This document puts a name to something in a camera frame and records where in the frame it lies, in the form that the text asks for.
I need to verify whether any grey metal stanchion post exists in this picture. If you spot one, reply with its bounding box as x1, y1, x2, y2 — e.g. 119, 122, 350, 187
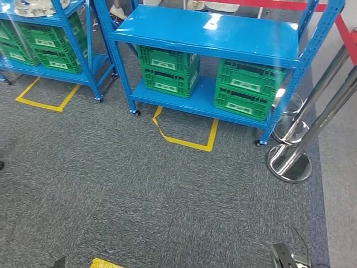
267, 65, 357, 184
275, 88, 305, 116
272, 45, 350, 146

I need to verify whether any green plastic crate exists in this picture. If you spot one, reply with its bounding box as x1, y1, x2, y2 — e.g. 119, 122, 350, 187
20, 13, 88, 52
35, 47, 88, 75
140, 66, 200, 99
137, 45, 201, 76
213, 87, 275, 123
0, 20, 31, 49
0, 44, 39, 68
216, 59, 287, 101

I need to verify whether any red barrier belt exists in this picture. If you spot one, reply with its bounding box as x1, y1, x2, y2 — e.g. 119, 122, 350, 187
206, 0, 327, 12
334, 14, 357, 66

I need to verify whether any blue metal shelf rack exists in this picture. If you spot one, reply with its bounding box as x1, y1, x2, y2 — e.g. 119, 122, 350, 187
0, 0, 118, 103
93, 0, 346, 147

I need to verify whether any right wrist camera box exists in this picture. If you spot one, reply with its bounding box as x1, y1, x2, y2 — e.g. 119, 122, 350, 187
270, 243, 298, 268

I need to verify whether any silver plastic wheel cover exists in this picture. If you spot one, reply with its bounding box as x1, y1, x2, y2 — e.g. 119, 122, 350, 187
13, 0, 70, 17

